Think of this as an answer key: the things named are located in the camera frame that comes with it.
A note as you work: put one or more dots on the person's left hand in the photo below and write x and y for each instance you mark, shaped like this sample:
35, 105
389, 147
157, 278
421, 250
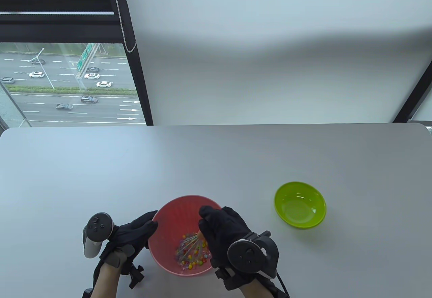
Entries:
135, 233

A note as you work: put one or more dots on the person's right hand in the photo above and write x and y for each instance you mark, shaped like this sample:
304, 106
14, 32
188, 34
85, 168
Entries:
226, 230

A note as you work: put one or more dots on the pink plastic salad bowl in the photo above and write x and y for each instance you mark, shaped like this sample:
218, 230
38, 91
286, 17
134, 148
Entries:
179, 213

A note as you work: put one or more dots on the pile of colourful plastic decorations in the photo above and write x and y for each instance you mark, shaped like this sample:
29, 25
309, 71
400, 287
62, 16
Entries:
189, 262

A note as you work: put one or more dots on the green plastic bowl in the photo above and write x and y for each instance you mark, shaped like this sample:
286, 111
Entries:
300, 206

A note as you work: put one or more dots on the person's right forearm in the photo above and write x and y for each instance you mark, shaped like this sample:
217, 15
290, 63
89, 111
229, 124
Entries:
256, 291

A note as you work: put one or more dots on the person's left forearm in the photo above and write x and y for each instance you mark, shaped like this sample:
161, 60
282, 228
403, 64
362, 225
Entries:
104, 282

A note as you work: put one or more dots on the grey left hand controller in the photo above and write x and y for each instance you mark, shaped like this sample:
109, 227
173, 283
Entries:
98, 225

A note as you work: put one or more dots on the white roller blind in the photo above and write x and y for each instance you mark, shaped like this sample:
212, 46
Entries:
270, 58

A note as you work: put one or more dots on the green road sign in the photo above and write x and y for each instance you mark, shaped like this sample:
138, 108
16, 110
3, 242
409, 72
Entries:
82, 58

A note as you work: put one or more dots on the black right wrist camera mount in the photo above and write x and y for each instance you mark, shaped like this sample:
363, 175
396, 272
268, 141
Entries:
263, 234

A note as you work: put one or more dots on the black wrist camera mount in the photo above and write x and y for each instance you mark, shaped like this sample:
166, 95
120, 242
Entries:
136, 276
263, 234

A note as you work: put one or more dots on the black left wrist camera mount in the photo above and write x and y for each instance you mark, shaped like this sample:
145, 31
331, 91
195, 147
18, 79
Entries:
136, 276

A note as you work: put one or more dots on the black window frame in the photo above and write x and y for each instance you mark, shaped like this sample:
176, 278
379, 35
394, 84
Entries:
50, 24

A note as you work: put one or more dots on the black slanted window post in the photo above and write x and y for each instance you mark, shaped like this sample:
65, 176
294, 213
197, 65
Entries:
413, 98

